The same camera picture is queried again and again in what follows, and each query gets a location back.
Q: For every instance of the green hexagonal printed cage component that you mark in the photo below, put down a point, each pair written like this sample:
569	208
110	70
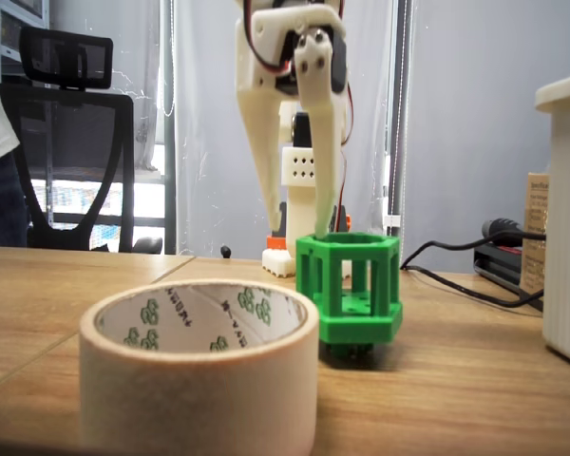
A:
356	328

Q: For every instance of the beige tape roll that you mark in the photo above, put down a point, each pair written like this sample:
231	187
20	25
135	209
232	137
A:
195	399

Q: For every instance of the black power plug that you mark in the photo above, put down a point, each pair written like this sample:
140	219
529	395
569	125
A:
501	227

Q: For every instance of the small black knob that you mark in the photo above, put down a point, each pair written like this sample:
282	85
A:
226	252

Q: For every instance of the grey metal shelf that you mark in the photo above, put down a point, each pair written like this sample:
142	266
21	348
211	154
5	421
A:
24	19

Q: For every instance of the black mesh office chair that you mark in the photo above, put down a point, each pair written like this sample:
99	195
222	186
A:
76	100

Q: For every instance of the white ribbed container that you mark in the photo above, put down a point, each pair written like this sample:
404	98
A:
567	214

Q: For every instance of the black power strip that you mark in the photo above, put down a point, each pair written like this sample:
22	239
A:
501	266

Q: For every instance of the brown cardboard box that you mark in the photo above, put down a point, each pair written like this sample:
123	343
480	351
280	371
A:
534	228

